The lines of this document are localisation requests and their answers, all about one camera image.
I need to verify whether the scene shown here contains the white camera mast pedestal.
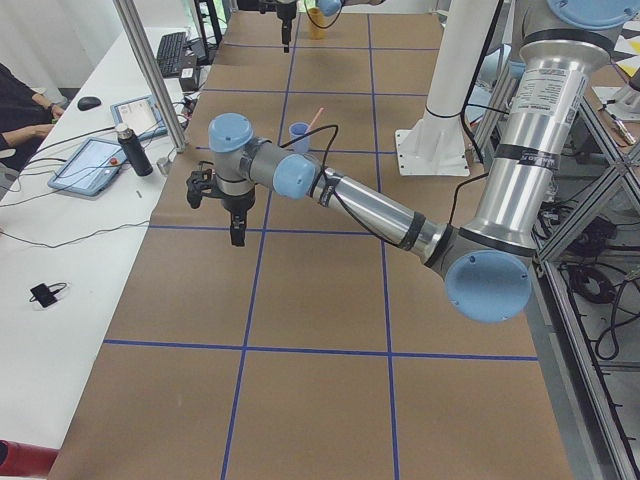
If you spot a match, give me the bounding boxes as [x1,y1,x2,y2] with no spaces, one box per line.
[395,0,501,177]

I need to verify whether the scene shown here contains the black water bottle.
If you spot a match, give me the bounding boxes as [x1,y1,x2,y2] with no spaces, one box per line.
[115,123,153,177]

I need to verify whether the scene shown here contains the tan bamboo cup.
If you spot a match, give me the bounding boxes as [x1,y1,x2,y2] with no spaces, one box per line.
[307,7,326,40]

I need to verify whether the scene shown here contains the black computer mouse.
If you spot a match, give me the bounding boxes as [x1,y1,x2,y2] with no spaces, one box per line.
[76,96,102,111]

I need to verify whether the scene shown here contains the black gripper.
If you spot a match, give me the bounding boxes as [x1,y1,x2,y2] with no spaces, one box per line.
[221,192,255,247]

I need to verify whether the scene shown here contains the blue teach pendant tablet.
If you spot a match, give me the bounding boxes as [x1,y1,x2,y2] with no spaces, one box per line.
[47,138,126,197]

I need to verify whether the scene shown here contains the black power adapter box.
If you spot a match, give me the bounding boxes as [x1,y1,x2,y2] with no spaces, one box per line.
[179,65,200,92]

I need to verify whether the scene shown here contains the red object at corner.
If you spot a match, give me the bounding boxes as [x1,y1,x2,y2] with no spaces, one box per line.
[1,440,59,479]

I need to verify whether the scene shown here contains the seated person in black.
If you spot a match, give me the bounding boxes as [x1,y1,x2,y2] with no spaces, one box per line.
[1,64,65,171]

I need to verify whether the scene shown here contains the light blue plastic cup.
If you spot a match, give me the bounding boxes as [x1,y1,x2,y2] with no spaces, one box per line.
[289,122,310,154]

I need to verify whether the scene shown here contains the pink chopstick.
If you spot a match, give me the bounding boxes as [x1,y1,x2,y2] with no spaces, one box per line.
[305,106,325,134]

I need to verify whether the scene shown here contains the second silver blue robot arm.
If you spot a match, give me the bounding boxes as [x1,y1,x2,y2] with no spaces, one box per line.
[315,0,385,17]

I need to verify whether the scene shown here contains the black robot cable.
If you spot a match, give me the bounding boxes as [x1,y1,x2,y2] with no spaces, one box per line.
[277,124,426,249]

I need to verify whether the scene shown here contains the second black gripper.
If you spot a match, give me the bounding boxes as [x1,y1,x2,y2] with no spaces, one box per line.
[275,0,297,53]

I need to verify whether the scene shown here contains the small black device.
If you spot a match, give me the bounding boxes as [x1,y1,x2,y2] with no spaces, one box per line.
[29,282,68,308]

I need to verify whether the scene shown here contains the black keyboard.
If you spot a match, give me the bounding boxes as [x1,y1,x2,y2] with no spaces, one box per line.
[156,32,187,78]

